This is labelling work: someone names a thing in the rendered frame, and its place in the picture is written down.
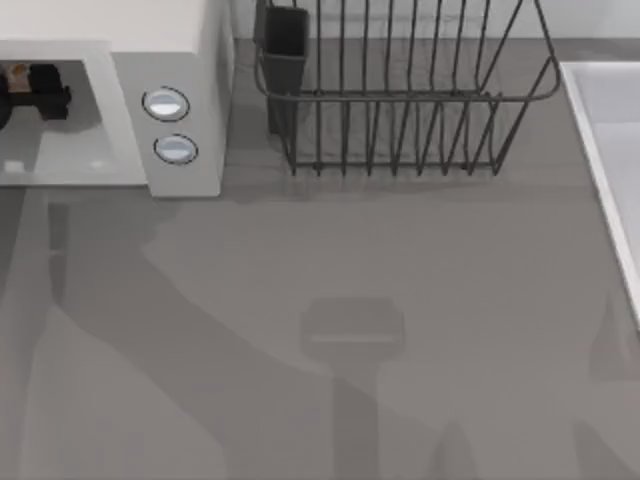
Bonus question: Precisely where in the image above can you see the small brown object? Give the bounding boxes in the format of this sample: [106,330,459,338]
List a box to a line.
[7,62,29,94]

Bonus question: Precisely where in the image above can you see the round silver microwave knob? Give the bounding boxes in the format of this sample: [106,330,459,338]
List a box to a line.
[141,86,191,123]
[152,133,200,166]

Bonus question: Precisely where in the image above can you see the pale microwave oven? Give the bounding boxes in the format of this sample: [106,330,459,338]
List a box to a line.
[0,0,236,199]

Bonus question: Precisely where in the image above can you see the dark grey utensil holder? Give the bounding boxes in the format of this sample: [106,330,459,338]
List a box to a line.
[253,0,311,135]

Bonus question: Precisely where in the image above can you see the white sink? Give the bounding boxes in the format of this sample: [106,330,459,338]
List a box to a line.
[558,60,640,332]

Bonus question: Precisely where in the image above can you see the dark wire dish rack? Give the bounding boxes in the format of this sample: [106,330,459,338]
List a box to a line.
[252,0,561,178]

